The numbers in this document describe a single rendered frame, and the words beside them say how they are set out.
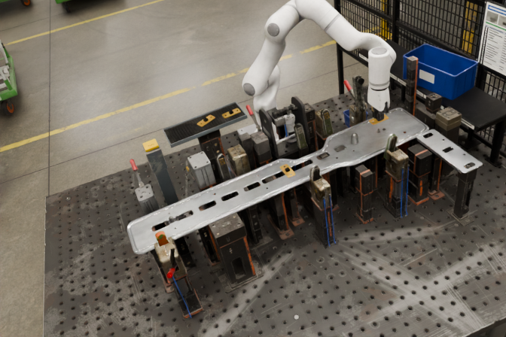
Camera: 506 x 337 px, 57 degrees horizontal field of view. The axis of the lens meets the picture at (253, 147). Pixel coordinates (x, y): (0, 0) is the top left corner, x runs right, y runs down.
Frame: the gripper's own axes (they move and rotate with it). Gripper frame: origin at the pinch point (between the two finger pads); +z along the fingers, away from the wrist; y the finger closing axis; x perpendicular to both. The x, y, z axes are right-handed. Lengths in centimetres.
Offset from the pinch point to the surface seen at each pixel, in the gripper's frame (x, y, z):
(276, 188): -56, 7, 9
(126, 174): -113, -81, 39
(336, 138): -17.9, -7.4, 9.4
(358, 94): -1.2, -14.2, -4.0
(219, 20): 53, -410, 112
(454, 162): 12.0, 33.7, 9.3
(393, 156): -8.1, 21.0, 5.1
